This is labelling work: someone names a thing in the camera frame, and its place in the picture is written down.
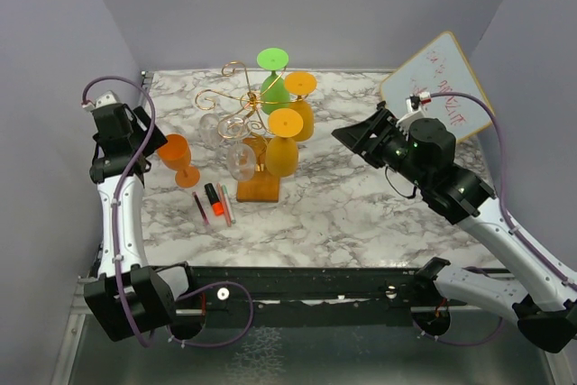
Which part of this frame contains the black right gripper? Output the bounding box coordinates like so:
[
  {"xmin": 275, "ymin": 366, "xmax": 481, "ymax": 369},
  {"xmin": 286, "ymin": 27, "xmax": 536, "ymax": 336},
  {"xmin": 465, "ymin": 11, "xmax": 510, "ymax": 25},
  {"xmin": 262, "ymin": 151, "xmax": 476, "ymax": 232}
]
[{"xmin": 333, "ymin": 106, "xmax": 430, "ymax": 189}]

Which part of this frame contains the orange plastic wine glass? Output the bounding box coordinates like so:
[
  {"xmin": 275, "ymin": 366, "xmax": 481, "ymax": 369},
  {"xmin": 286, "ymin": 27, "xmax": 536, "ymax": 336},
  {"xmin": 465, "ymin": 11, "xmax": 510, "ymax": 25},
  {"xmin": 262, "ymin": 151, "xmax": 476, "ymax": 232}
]
[{"xmin": 157, "ymin": 133, "xmax": 200, "ymax": 188}]

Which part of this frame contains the yellow plastic wine glass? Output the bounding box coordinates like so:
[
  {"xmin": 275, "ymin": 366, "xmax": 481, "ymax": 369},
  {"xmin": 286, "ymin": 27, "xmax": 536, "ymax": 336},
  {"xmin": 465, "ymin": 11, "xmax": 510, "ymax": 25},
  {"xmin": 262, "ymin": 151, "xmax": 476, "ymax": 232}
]
[{"xmin": 284, "ymin": 71, "xmax": 317, "ymax": 142}]

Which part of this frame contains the green plastic wine glass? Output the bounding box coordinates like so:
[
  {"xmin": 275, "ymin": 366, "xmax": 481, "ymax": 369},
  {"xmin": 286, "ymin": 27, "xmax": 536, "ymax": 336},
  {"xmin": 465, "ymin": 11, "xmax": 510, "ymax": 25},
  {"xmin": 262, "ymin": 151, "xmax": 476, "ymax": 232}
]
[{"xmin": 257, "ymin": 47, "xmax": 290, "ymax": 115}]

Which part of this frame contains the clear wine glass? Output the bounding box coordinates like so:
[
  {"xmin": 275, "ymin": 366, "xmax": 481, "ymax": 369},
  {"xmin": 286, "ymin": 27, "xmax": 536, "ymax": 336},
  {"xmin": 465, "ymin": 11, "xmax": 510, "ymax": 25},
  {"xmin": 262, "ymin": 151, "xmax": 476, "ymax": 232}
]
[
  {"xmin": 217, "ymin": 115, "xmax": 256, "ymax": 181},
  {"xmin": 198, "ymin": 114, "xmax": 223, "ymax": 149}
]

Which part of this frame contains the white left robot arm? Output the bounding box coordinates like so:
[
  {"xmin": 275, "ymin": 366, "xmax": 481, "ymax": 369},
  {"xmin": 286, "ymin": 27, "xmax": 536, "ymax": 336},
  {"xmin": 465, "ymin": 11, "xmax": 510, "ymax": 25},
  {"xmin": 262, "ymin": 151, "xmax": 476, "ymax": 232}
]
[{"xmin": 84, "ymin": 102, "xmax": 199, "ymax": 342}]

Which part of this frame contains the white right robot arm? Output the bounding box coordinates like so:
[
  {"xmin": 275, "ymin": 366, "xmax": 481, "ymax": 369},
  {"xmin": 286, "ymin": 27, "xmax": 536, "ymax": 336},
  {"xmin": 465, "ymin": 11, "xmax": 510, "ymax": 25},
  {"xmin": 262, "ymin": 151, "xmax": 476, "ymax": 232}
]
[{"xmin": 332, "ymin": 107, "xmax": 576, "ymax": 353}]

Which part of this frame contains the wooden rack base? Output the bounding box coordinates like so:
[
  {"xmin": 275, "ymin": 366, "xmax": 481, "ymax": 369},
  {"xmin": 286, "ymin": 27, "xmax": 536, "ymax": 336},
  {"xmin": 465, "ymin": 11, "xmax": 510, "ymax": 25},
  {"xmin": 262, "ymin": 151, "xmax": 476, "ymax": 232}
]
[{"xmin": 236, "ymin": 137, "xmax": 280, "ymax": 203}]

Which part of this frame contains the yellow-framed whiteboard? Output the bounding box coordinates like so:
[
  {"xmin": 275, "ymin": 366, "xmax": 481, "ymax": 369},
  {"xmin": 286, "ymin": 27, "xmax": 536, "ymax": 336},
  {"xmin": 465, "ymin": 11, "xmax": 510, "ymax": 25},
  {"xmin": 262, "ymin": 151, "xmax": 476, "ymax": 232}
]
[{"xmin": 380, "ymin": 31, "xmax": 491, "ymax": 142}]

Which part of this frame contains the green white pen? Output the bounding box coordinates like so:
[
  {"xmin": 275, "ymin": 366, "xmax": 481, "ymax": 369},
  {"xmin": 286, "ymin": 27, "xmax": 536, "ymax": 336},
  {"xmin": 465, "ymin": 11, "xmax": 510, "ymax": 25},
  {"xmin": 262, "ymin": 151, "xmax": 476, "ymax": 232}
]
[{"xmin": 217, "ymin": 183, "xmax": 235, "ymax": 226}]

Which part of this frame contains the pink pen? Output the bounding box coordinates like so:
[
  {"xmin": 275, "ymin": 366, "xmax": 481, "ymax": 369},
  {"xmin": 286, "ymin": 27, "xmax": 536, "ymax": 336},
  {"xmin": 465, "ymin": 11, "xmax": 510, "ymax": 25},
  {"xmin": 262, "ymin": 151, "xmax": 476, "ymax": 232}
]
[{"xmin": 192, "ymin": 191, "xmax": 210, "ymax": 226}]

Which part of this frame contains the orange highlighter marker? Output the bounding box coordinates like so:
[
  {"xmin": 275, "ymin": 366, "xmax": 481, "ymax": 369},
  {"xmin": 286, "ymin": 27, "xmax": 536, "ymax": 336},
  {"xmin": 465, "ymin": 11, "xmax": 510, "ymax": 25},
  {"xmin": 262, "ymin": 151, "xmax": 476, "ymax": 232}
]
[{"xmin": 204, "ymin": 183, "xmax": 224, "ymax": 216}]

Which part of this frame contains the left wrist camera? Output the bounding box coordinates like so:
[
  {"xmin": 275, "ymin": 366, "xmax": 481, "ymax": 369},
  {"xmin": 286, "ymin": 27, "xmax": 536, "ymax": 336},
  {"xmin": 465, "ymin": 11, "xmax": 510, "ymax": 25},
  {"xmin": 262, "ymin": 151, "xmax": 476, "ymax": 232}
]
[{"xmin": 81, "ymin": 90, "xmax": 120, "ymax": 112}]

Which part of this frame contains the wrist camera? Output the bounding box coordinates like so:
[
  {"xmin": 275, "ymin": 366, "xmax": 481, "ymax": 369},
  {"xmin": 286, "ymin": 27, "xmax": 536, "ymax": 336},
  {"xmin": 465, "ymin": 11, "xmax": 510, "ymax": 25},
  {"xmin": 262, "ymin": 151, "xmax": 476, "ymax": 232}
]
[
  {"xmin": 81, "ymin": 90, "xmax": 120, "ymax": 112},
  {"xmin": 397, "ymin": 91, "xmax": 432, "ymax": 131}
]

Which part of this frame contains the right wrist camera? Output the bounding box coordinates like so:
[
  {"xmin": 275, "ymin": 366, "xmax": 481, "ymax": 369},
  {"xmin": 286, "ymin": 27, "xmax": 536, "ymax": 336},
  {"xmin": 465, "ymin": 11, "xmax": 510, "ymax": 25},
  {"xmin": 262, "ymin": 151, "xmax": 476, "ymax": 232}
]
[{"xmin": 397, "ymin": 91, "xmax": 432, "ymax": 131}]

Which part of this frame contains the gold wire glass rack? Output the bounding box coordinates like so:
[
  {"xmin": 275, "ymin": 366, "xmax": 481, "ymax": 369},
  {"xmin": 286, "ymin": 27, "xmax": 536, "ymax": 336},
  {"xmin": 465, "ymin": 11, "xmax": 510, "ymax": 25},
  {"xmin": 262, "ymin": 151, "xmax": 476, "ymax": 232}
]
[{"xmin": 194, "ymin": 60, "xmax": 292, "ymax": 174}]

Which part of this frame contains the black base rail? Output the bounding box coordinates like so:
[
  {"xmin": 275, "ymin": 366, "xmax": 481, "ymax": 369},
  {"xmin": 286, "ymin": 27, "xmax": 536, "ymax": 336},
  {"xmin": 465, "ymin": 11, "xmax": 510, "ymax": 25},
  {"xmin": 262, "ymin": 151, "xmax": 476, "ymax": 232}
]
[{"xmin": 177, "ymin": 266, "xmax": 444, "ymax": 328}]

